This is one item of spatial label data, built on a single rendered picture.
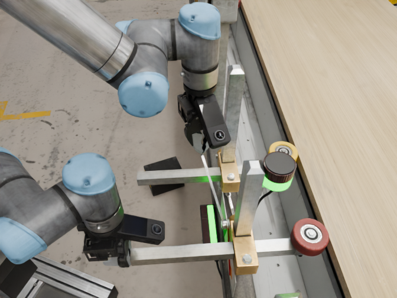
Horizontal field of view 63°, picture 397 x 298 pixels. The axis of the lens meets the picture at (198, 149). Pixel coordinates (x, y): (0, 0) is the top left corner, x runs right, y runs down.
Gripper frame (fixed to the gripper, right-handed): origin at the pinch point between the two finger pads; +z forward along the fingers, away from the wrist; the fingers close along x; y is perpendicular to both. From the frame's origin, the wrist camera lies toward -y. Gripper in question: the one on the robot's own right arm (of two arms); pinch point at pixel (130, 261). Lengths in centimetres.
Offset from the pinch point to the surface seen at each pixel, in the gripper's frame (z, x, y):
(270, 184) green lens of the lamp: -25.9, -1.4, -29.5
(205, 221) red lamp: 11.9, -16.3, -19.7
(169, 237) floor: 82, -48, -6
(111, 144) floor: 83, -119, 32
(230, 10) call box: -37, -51, -28
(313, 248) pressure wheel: -8.8, 3.7, -41.0
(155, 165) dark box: 70, -88, 1
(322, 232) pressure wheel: -8.9, 0.3, -44.1
